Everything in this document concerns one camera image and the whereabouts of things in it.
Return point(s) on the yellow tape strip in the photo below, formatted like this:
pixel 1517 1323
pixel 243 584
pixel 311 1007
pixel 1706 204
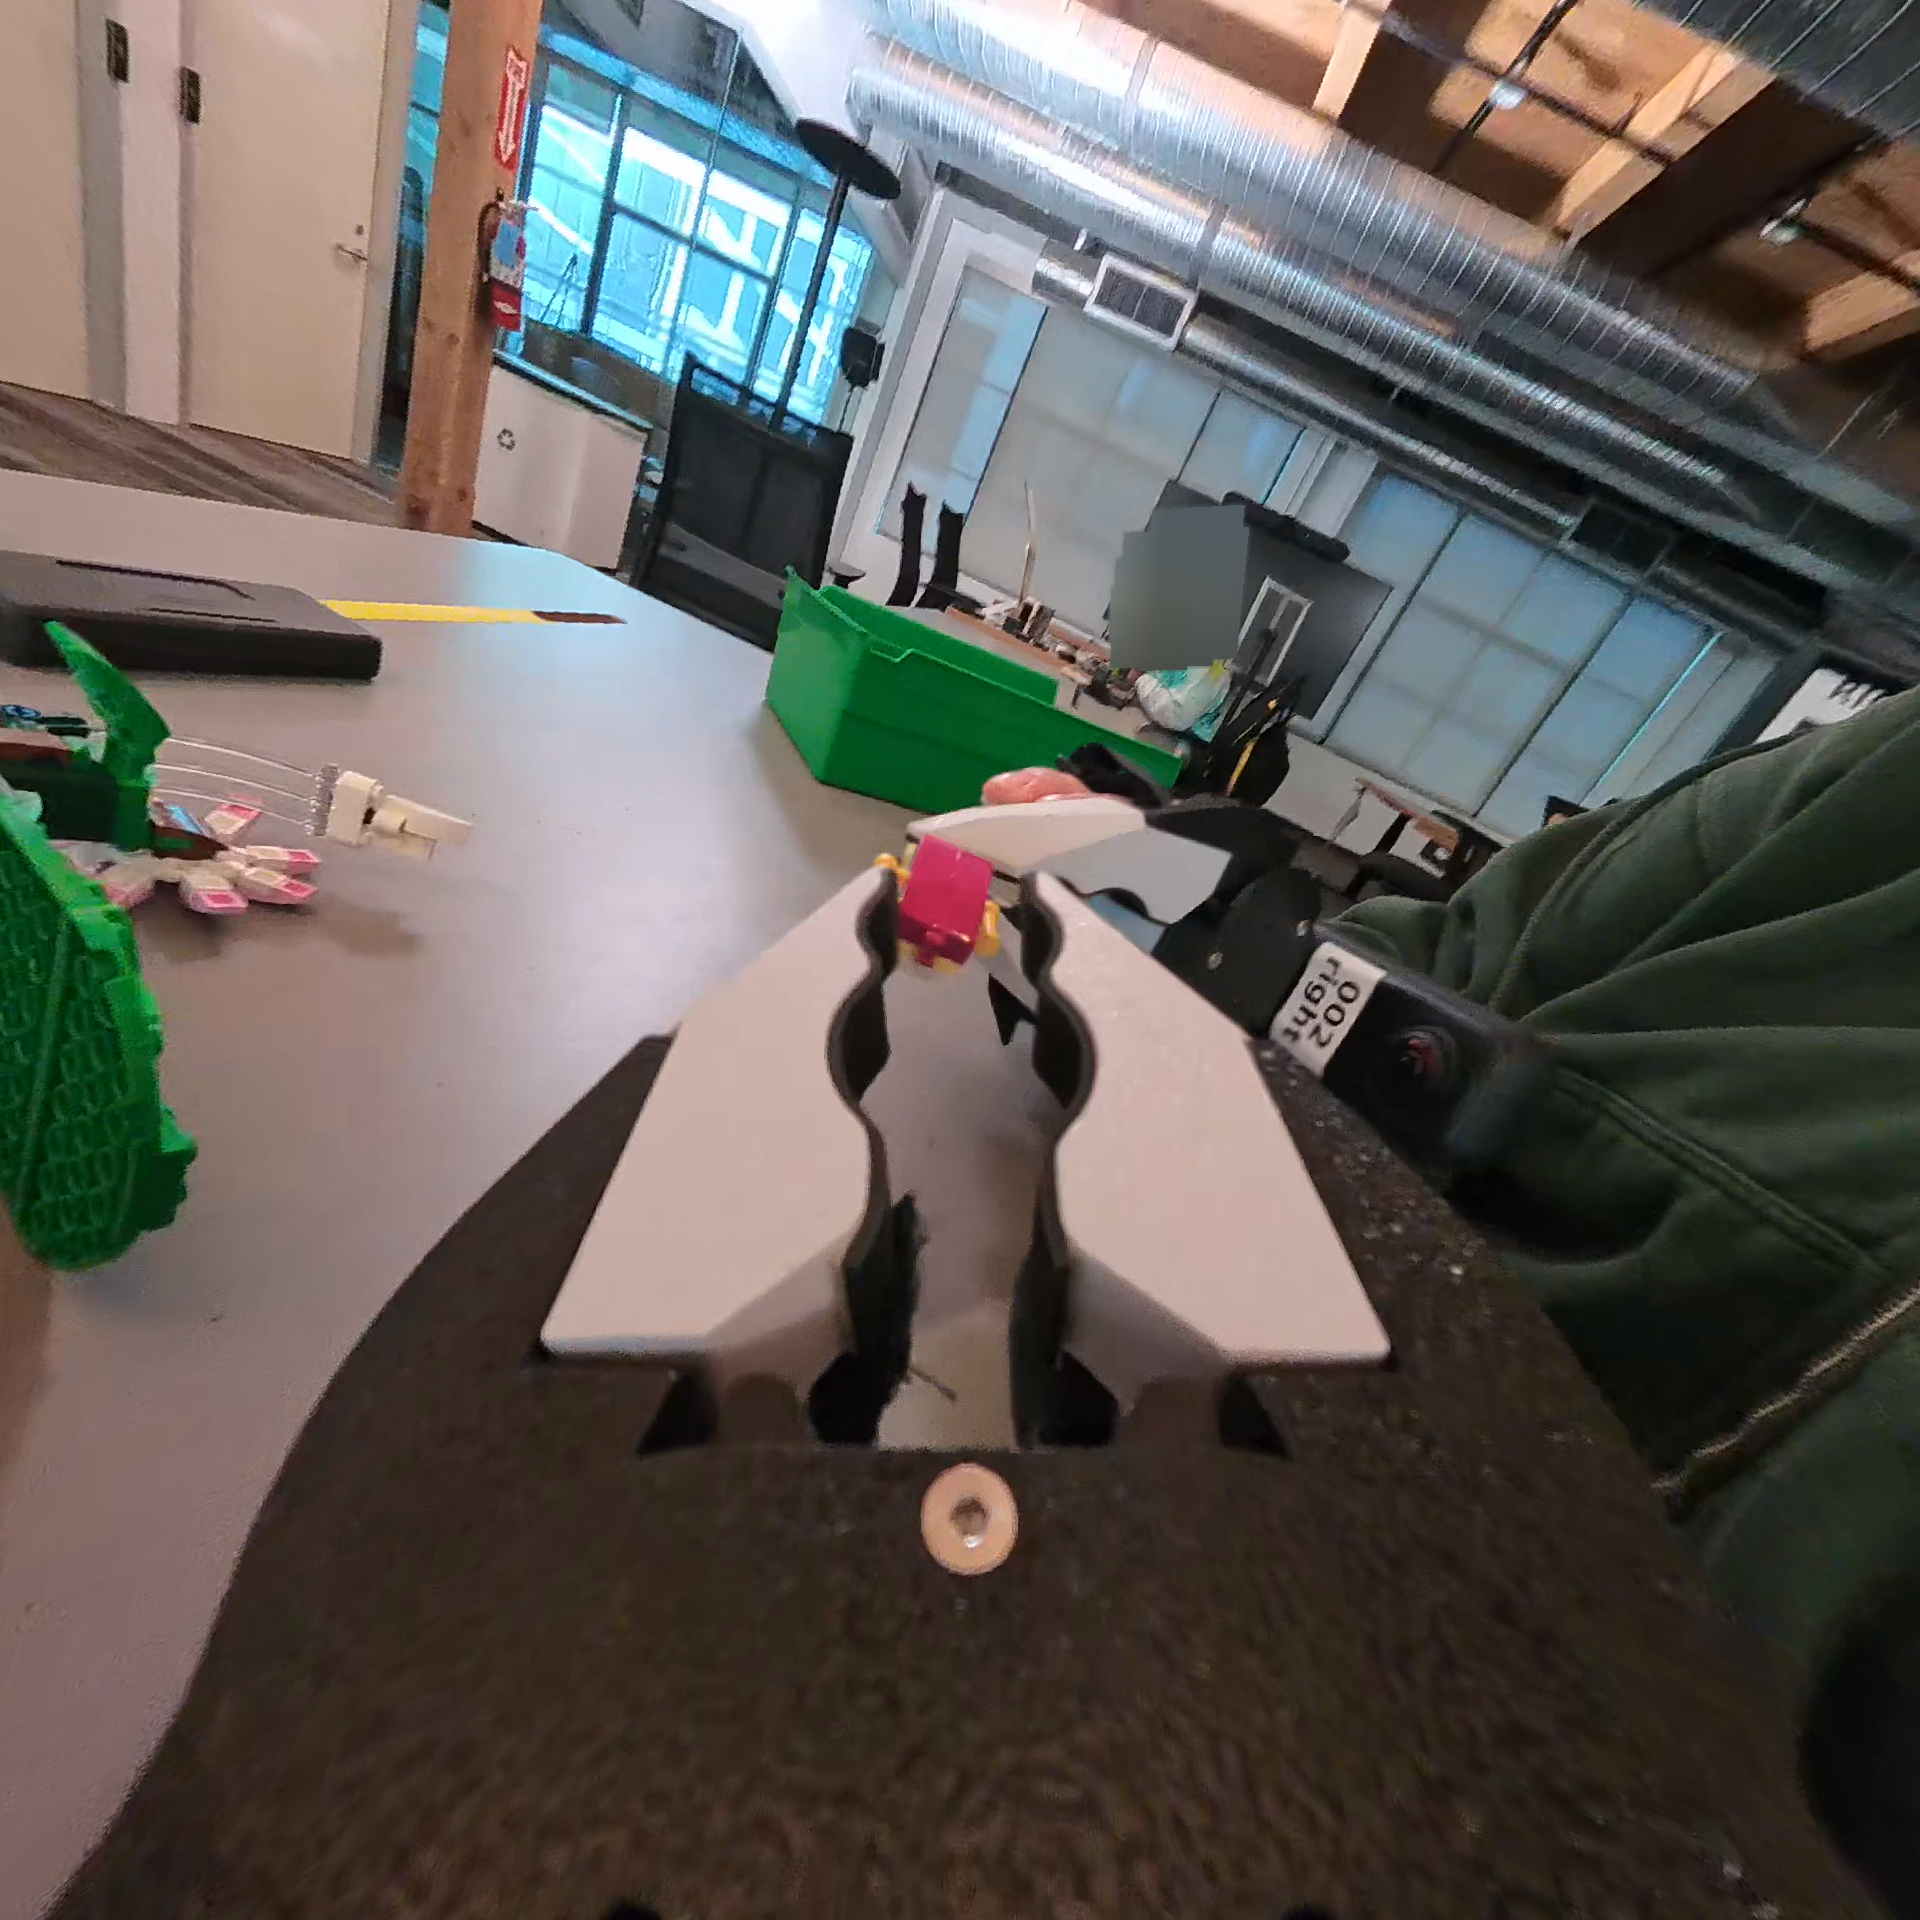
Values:
pixel 436 613

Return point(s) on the black floor lamp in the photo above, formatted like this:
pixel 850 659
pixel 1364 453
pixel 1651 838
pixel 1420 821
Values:
pixel 850 149

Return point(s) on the green plastic bin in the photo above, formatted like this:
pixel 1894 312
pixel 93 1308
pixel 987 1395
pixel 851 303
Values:
pixel 901 720

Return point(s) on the white plastic bag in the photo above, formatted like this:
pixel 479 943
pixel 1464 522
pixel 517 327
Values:
pixel 1184 698

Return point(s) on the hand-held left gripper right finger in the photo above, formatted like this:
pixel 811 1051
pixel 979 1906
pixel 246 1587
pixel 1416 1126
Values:
pixel 1200 1202

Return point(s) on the silver ventilation duct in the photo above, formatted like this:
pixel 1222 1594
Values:
pixel 1200 182

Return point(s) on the person's green jacket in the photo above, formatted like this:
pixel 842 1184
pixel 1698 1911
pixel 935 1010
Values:
pixel 1800 1576

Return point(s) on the red fire extinguisher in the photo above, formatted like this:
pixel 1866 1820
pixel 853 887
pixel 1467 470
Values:
pixel 507 278

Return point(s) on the green lego plant model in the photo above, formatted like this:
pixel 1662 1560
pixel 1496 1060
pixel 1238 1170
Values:
pixel 77 1051

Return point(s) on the pink white lego flower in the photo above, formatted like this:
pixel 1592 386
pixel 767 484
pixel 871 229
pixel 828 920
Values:
pixel 240 885

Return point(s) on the black speaker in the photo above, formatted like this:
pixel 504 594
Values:
pixel 863 356

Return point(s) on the wooden post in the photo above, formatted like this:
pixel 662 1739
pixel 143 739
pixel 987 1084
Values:
pixel 466 375

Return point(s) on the white door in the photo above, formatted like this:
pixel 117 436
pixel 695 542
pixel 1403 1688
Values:
pixel 285 226
pixel 38 195
pixel 150 270

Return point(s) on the black flat box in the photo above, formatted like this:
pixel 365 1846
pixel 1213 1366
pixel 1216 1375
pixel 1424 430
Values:
pixel 182 629

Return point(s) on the white lego piece clear stems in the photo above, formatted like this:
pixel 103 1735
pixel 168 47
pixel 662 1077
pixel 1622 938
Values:
pixel 376 810

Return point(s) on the black mesh chair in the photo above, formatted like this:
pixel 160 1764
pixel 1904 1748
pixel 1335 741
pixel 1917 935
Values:
pixel 751 482

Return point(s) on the white recycling bin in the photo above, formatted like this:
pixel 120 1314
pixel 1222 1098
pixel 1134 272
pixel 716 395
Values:
pixel 557 466

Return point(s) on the red white sign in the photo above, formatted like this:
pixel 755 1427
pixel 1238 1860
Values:
pixel 515 106

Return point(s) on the white vent grille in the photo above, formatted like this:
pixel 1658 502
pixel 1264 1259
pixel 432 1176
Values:
pixel 1142 301

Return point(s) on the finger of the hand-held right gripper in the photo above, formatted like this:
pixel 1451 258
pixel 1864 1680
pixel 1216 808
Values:
pixel 1178 879
pixel 1051 831

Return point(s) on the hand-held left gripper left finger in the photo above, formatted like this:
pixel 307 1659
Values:
pixel 706 1184

